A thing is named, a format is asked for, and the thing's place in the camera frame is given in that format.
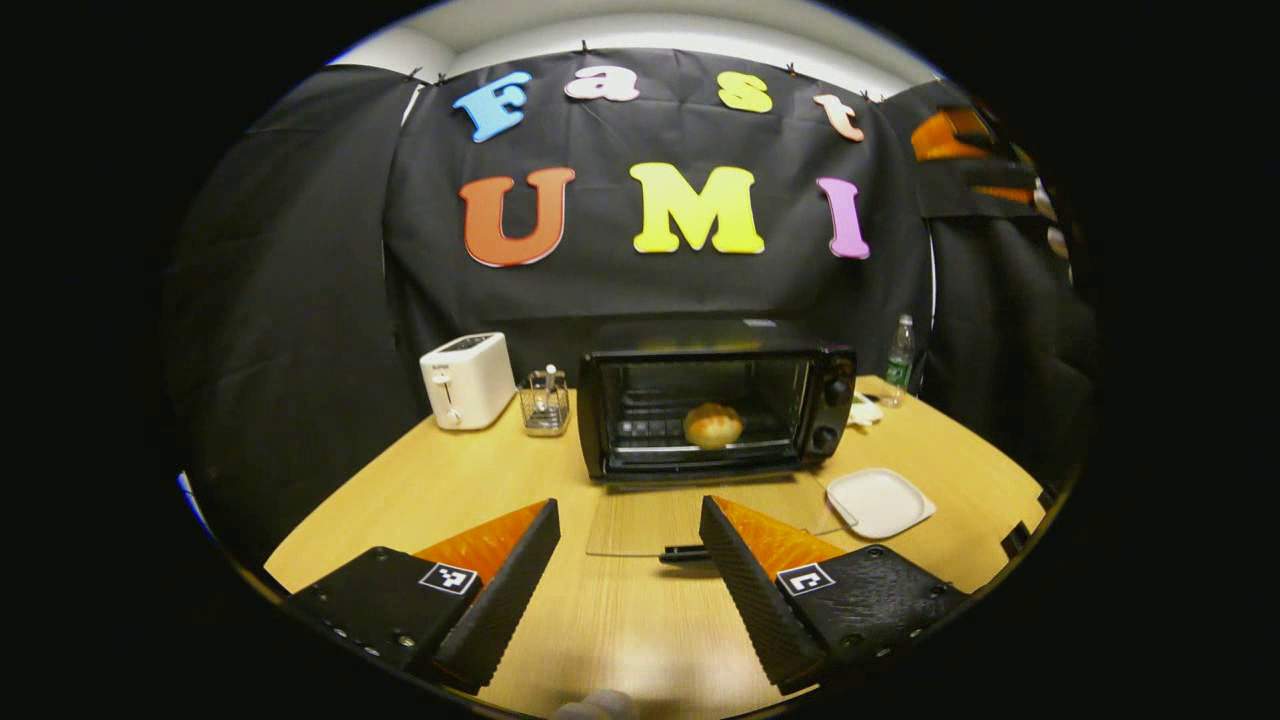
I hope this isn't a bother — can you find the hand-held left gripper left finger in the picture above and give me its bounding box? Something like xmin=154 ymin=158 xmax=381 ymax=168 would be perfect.
xmin=285 ymin=497 xmax=563 ymax=694

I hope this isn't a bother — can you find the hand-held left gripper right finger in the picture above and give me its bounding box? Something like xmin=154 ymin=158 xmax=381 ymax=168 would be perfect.
xmin=698 ymin=494 xmax=972 ymax=697

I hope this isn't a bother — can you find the golden bread bun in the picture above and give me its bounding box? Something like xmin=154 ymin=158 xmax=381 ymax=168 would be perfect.
xmin=683 ymin=402 xmax=745 ymax=450

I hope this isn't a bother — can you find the black electric oven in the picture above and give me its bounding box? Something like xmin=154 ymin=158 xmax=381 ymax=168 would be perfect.
xmin=577 ymin=318 xmax=859 ymax=566

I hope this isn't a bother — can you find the white square plate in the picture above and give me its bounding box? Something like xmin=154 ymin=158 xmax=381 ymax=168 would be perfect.
xmin=826 ymin=467 xmax=938 ymax=541

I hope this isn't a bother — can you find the clear green-label water bottle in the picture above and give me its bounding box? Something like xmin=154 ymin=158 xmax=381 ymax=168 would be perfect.
xmin=884 ymin=314 xmax=916 ymax=408

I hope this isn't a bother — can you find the white toaster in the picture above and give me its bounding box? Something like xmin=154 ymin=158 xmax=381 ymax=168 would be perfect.
xmin=419 ymin=332 xmax=518 ymax=432

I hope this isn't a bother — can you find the small wire basket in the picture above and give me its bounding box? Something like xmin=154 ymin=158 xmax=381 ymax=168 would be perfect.
xmin=518 ymin=365 xmax=572 ymax=438

